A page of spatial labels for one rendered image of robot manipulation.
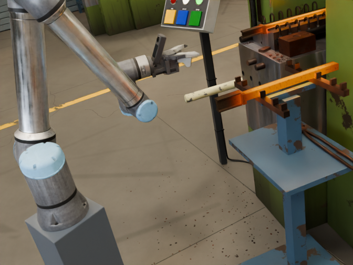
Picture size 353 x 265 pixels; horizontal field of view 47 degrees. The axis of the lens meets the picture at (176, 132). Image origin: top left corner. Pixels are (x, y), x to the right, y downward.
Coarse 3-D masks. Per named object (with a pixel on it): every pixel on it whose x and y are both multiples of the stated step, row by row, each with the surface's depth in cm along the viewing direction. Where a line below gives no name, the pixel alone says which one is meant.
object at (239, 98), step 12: (300, 72) 135; (312, 72) 133; (324, 72) 135; (264, 84) 132; (276, 84) 130; (288, 84) 131; (228, 96) 126; (240, 96) 128; (252, 96) 128; (216, 108) 128; (228, 108) 127
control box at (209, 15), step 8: (168, 0) 225; (176, 0) 219; (192, 0) 211; (208, 0) 203; (216, 0) 206; (168, 8) 224; (176, 8) 219; (184, 8) 215; (192, 8) 211; (200, 8) 207; (208, 8) 203; (216, 8) 207; (176, 16) 219; (208, 16) 205; (216, 16) 209; (168, 24) 224; (176, 24) 219; (200, 24) 206; (208, 24) 206; (208, 32) 209
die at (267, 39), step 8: (320, 8) 191; (312, 16) 175; (320, 16) 176; (264, 24) 185; (296, 24) 172; (304, 24) 170; (312, 24) 171; (320, 24) 173; (272, 32) 169; (288, 32) 170; (296, 32) 171; (256, 40) 185; (264, 40) 177; (272, 40) 170; (272, 48) 172
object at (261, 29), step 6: (312, 12) 178; (318, 12) 177; (288, 18) 176; (294, 18) 175; (300, 18) 176; (270, 24) 174; (276, 24) 173; (246, 30) 171; (252, 30) 171; (258, 30) 173; (264, 30) 172; (246, 36) 171
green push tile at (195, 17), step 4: (192, 12) 210; (196, 12) 207; (200, 12) 205; (192, 16) 209; (196, 16) 207; (200, 16) 205; (192, 20) 209; (196, 20) 207; (200, 20) 206; (192, 24) 209; (196, 24) 207
